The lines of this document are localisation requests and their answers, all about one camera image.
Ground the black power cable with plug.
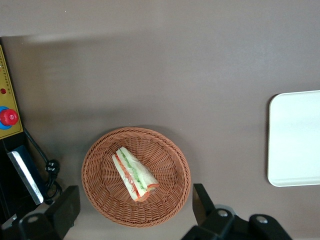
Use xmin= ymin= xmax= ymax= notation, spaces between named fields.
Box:
xmin=23 ymin=127 xmax=63 ymax=205

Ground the triangle sandwich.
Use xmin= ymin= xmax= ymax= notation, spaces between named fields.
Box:
xmin=111 ymin=146 xmax=160 ymax=202

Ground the black fryer with yellow panel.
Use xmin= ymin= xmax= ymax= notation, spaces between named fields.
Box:
xmin=0 ymin=37 xmax=45 ymax=227

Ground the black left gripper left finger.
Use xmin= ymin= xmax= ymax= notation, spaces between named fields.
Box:
xmin=18 ymin=185 xmax=81 ymax=240

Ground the round brown wicker basket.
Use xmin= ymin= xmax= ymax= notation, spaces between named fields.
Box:
xmin=81 ymin=126 xmax=192 ymax=228

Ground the cream plastic tray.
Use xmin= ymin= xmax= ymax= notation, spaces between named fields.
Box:
xmin=267 ymin=90 xmax=320 ymax=188

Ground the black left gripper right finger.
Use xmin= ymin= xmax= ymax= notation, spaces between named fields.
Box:
xmin=181 ymin=183 xmax=293 ymax=240

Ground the red emergency stop button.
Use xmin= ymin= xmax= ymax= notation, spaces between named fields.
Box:
xmin=0 ymin=108 xmax=19 ymax=127

